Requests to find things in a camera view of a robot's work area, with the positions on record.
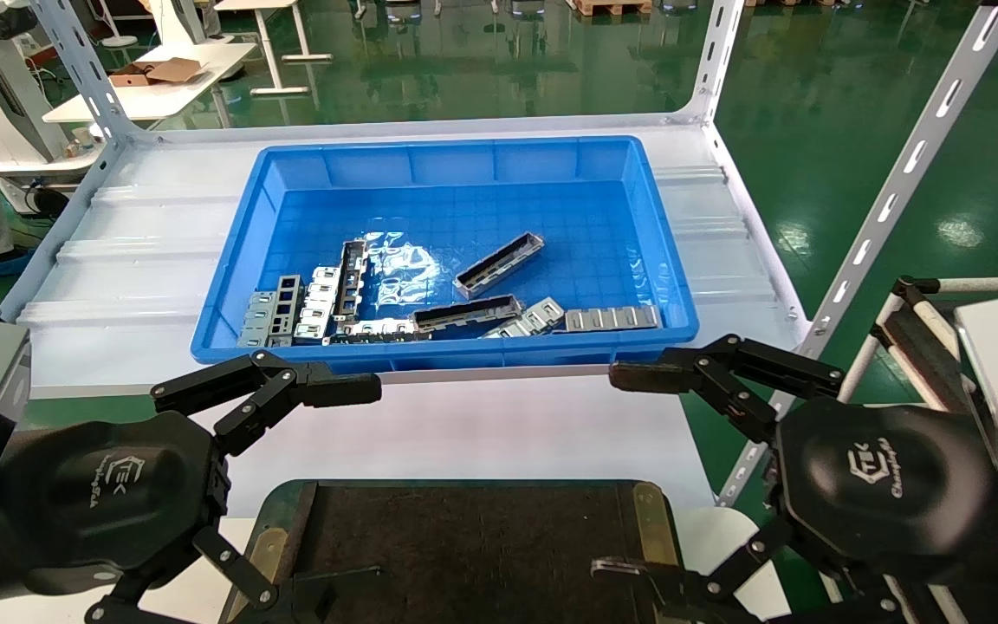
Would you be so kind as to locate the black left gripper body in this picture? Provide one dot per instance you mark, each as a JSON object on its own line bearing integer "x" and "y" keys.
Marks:
{"x": 109, "y": 494}

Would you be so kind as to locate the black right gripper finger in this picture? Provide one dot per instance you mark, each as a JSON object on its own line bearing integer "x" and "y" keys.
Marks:
{"x": 724, "y": 377}
{"x": 724, "y": 585}

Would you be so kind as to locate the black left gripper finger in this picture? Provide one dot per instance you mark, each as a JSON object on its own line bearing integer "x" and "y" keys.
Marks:
{"x": 230, "y": 568}
{"x": 326, "y": 390}

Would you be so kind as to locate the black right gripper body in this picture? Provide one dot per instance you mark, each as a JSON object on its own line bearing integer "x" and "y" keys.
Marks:
{"x": 880, "y": 485}

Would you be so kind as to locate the dark mobile robot base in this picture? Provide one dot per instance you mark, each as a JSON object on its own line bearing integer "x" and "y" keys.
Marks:
{"x": 529, "y": 9}
{"x": 402, "y": 10}

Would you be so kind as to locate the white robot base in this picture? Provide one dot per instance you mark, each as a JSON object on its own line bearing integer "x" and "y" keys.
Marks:
{"x": 180, "y": 19}

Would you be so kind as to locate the silver ribbed metal part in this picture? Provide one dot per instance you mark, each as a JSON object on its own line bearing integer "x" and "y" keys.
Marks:
{"x": 319, "y": 303}

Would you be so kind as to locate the narrow dark metal housing part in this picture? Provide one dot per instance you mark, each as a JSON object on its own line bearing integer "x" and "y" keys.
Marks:
{"x": 350, "y": 282}

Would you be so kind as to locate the long dark metal housing part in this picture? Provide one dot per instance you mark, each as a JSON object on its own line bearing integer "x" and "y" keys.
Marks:
{"x": 464, "y": 314}

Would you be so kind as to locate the silver angled metal part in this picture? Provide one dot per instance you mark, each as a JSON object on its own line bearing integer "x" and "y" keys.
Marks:
{"x": 538, "y": 316}

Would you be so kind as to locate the black container tray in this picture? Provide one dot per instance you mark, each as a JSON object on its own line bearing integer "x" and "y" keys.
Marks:
{"x": 464, "y": 537}

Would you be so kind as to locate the dark perforated metal plate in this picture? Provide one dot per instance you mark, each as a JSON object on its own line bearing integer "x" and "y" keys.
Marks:
{"x": 288, "y": 303}

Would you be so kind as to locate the grey perforated metal plate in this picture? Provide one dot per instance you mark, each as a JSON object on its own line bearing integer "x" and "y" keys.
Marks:
{"x": 258, "y": 319}

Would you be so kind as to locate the flat silver slotted plate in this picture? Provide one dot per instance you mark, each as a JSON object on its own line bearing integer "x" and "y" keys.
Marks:
{"x": 612, "y": 318}

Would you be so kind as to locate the white metal shelf rack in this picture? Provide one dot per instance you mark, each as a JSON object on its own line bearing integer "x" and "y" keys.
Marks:
{"x": 118, "y": 260}

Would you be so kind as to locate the blue plastic bin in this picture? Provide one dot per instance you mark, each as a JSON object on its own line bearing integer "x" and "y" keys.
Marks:
{"x": 464, "y": 173}

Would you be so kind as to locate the white work table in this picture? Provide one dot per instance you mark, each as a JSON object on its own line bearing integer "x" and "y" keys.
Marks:
{"x": 161, "y": 95}

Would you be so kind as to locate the white table with T legs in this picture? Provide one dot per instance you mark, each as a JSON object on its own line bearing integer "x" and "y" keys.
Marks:
{"x": 267, "y": 43}

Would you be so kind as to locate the brown cardboard box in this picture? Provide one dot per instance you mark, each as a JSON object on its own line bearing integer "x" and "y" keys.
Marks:
{"x": 157, "y": 71}

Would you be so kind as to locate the wooden pallet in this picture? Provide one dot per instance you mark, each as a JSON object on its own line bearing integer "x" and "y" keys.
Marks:
{"x": 612, "y": 7}

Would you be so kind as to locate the white round floor stand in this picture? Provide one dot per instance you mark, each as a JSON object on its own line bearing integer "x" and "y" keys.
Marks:
{"x": 120, "y": 36}

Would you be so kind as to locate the white tube frame cart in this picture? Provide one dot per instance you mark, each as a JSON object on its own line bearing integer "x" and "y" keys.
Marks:
{"x": 919, "y": 347}

